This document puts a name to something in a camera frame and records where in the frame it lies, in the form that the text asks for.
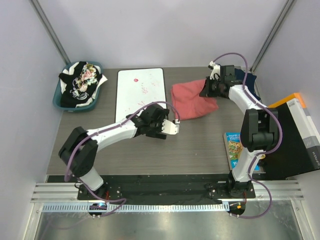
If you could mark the aluminium frame rail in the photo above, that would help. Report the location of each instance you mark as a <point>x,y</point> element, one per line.
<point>62,197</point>

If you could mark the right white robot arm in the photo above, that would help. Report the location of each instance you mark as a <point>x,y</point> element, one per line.
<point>259,131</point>

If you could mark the red t shirt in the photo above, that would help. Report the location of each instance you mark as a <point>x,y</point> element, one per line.
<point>185,98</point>

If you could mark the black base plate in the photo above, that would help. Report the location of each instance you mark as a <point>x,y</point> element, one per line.
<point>170,189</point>

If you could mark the folded navy t shirt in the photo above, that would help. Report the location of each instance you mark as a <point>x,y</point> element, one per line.
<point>250,81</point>

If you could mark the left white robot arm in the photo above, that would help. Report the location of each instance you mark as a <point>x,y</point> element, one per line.
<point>81,147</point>

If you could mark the blue illustrated book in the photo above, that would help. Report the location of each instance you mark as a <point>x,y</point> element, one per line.
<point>233,147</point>

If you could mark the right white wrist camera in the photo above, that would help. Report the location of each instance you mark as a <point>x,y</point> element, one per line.
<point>215,71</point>

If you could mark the white board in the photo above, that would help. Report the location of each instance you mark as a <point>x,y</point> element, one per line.
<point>137,88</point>

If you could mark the black orange box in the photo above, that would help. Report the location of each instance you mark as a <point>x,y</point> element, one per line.
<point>299,152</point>

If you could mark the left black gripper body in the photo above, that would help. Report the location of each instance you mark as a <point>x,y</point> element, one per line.
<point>155,130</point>

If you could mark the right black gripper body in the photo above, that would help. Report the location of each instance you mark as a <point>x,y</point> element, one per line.
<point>213,87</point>

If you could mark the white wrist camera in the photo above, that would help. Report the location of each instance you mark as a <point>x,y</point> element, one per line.
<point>215,71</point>
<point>170,127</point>

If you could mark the aluminium corner post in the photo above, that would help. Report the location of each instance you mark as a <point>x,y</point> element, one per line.
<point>281,18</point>
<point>50,30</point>

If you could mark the right aluminium corner post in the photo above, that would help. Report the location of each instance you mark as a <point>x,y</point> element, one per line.
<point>281,18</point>

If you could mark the black floral t shirt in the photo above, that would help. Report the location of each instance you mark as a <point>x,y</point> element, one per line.
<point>80,84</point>

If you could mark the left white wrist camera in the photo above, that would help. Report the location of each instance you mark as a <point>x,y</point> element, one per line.
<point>170,127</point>

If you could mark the left aluminium corner post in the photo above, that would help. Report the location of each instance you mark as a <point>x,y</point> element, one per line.
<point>50,30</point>

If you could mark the teal laundry basket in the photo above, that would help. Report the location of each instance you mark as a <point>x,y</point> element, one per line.
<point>57,94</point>

